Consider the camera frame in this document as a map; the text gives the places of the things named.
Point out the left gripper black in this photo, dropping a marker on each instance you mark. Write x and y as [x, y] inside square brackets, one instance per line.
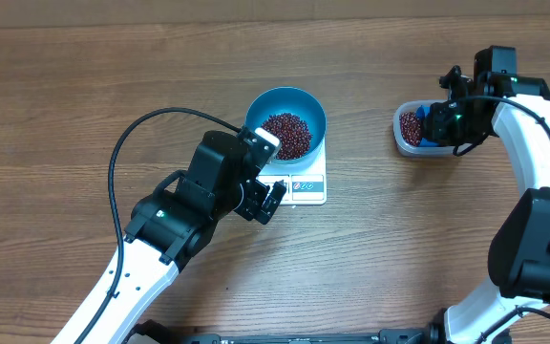
[256, 196]

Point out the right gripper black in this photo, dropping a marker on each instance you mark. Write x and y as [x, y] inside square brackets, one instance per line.
[438, 134]

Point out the blue plastic measuring scoop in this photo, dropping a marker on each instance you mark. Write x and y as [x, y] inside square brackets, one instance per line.
[421, 114]

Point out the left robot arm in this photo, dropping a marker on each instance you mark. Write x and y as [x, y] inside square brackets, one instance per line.
[172, 225]

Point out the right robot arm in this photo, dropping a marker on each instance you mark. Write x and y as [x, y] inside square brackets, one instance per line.
[498, 102]

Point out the white digital kitchen scale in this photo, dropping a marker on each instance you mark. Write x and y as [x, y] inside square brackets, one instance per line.
[305, 181]

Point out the red beans in bowl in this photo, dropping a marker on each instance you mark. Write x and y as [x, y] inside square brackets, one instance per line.
[293, 133]

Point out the teal round bowl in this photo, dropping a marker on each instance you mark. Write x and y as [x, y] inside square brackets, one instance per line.
[290, 100]

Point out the red beans in container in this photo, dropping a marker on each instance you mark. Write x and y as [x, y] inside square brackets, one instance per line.
[409, 127]

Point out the clear plastic food container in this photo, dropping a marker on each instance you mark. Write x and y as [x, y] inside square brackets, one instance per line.
[411, 151]

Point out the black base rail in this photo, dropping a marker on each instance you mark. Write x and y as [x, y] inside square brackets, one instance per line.
[151, 332]

